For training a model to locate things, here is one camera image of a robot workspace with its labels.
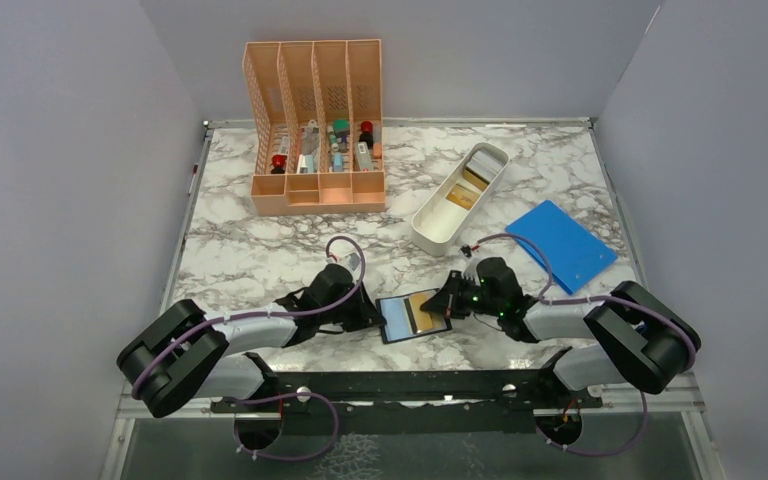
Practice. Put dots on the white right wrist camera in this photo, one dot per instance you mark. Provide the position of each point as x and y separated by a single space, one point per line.
470 270

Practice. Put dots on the green cap bottle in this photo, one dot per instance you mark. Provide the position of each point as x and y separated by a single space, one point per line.
338 132

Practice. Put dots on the white oblong plastic tray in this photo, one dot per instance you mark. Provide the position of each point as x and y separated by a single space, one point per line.
439 222

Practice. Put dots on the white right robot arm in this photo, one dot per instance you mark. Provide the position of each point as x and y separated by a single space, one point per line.
636 338

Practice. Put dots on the red cap bottle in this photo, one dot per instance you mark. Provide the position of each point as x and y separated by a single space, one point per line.
367 134
279 163

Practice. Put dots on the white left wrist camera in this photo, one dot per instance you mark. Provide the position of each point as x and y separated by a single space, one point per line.
351 262

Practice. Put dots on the red cap bottle right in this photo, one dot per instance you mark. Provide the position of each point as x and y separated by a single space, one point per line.
367 134

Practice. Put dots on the black metal base rail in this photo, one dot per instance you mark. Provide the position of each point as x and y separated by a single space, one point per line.
403 402

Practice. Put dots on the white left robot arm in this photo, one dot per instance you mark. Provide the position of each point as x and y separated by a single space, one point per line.
185 355

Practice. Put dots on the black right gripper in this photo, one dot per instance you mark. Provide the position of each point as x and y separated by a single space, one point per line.
447 300

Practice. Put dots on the orange plastic file organizer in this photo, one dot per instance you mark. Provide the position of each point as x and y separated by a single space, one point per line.
296 90

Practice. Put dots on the red cap bottle left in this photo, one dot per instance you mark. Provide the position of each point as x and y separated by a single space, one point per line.
279 163

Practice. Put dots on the stack of cards in tray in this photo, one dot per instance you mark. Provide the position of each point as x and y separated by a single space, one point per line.
474 178

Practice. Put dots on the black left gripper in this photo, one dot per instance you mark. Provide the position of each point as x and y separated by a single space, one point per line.
367 315

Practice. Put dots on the black leather card holder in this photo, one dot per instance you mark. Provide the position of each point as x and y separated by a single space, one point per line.
397 312

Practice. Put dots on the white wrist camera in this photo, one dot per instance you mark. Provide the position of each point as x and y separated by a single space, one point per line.
470 270
351 262

